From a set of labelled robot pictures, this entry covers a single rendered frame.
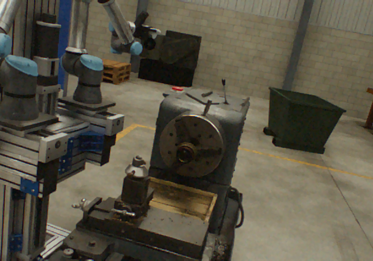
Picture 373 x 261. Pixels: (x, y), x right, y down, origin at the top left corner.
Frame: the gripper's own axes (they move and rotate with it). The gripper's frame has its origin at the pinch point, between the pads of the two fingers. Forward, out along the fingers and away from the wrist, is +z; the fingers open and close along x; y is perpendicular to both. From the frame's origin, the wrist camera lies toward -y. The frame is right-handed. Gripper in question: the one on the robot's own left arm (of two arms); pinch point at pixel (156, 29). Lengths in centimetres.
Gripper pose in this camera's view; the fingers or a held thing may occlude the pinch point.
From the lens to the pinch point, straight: 244.7
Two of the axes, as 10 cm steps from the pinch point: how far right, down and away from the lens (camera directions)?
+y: -2.8, 9.0, 3.4
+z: 6.3, -1.0, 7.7
